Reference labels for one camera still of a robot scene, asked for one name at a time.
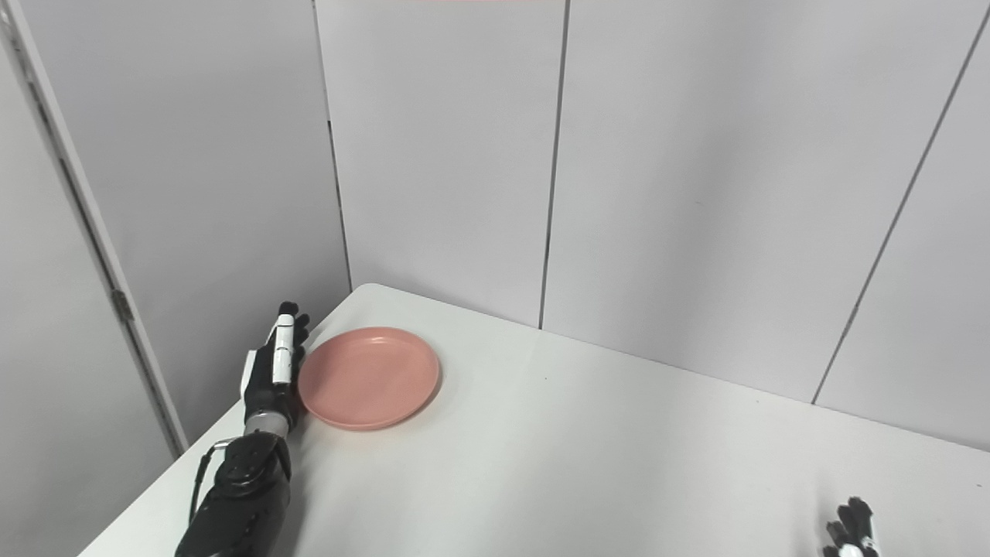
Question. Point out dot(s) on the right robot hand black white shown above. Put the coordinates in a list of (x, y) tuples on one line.
[(851, 534)]

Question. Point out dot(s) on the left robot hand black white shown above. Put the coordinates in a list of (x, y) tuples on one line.
[(271, 371)]

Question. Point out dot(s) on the pink round plate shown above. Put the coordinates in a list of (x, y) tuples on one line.
[(369, 377)]

